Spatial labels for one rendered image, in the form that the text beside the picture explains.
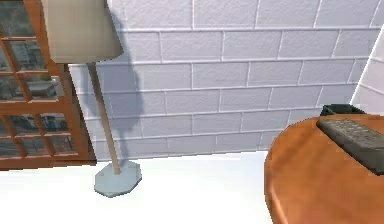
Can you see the beige shade floor lamp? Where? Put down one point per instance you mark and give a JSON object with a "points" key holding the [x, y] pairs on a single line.
{"points": [[81, 30]]}

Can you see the dark grey remote control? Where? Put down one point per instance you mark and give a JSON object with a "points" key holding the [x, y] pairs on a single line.
{"points": [[356, 140]]}

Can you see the black bin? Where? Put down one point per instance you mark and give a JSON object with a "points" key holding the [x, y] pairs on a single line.
{"points": [[340, 109]]}

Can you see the round brown wooden table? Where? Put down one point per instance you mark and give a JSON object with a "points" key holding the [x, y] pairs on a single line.
{"points": [[316, 180]]}

